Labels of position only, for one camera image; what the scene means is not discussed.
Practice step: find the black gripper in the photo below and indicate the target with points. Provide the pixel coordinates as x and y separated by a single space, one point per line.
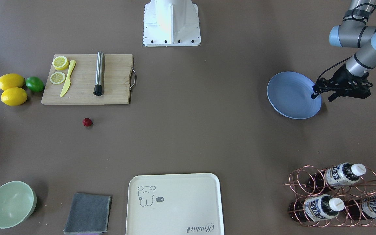
340 77

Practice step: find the blue round plate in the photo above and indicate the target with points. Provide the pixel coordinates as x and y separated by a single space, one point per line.
289 93

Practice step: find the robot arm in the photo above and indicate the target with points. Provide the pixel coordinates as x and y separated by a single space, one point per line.
354 33

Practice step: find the red strawberry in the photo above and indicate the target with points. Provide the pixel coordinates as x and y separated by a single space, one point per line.
87 122

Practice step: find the dark drink bottle rear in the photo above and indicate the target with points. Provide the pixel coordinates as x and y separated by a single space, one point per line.
343 174
363 209

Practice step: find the dark drink bottle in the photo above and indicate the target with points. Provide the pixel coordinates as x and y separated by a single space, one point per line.
363 209
343 174
316 208

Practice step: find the dark drink bottle front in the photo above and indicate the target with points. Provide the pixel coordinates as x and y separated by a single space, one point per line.
316 208

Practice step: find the cream rabbit tray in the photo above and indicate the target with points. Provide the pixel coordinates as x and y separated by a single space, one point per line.
175 204

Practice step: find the wooden cutting board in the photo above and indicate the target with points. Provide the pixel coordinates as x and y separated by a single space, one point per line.
116 80

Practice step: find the steel muddler black tip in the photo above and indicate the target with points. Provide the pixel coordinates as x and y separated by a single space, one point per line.
98 88

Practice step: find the yellow plastic knife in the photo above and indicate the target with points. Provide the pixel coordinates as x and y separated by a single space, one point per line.
67 81

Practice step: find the grey folded cloth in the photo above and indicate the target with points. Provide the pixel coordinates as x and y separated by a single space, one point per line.
89 214

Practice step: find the lemon half upper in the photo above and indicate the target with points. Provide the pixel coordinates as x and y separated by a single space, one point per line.
60 63

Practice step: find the lemon half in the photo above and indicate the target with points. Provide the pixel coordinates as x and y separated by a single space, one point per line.
60 63
57 78

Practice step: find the lemon half lower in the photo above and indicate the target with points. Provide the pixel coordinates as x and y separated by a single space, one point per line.
57 78

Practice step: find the green lime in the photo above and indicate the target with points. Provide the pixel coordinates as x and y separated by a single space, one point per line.
35 84

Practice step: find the whole lemon lower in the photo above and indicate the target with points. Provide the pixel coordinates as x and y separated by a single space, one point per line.
14 96

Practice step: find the whole lemon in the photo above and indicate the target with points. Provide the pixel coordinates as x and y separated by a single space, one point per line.
14 96
11 80

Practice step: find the whole lemon upper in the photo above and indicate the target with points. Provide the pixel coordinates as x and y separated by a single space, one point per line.
11 80

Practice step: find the pale green bowl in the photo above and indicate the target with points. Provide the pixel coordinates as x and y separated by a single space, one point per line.
17 202

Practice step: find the copper wire bottle rack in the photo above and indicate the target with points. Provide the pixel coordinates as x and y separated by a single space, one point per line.
365 188

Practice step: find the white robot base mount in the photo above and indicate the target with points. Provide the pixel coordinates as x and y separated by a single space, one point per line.
171 23

